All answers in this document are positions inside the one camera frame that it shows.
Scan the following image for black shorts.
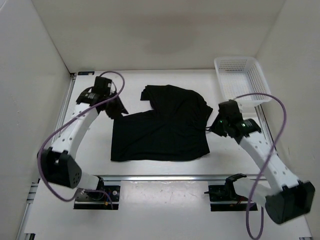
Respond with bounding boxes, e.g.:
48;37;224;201
110;85;213;162

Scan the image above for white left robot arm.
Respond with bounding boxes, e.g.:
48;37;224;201
37;86;120;202

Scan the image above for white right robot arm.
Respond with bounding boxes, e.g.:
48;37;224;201
209;113;315;225

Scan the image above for blue corner label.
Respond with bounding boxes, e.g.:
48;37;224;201
77;71;95;76

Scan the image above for white plastic basket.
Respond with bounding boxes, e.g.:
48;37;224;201
214;56;272;110

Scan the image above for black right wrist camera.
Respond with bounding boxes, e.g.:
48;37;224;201
218;99;243;123

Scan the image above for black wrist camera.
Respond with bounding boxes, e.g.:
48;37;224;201
92;76;112;96
218;99;243;123

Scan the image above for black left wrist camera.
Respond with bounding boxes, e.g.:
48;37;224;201
92;76;112;96

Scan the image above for right aluminium side rail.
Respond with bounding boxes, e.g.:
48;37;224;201
254;105;274;146

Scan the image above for aluminium side rail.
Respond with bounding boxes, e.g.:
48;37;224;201
54;72;77;131
254;105;274;146

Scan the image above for left aluminium side rail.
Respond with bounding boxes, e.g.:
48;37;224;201
54;72;77;131

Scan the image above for aluminium table edge rail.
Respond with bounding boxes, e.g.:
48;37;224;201
102;174;229;182

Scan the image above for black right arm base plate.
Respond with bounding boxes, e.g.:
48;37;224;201
204;173;248;212

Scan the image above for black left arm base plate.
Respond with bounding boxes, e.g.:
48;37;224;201
73;183;121;211

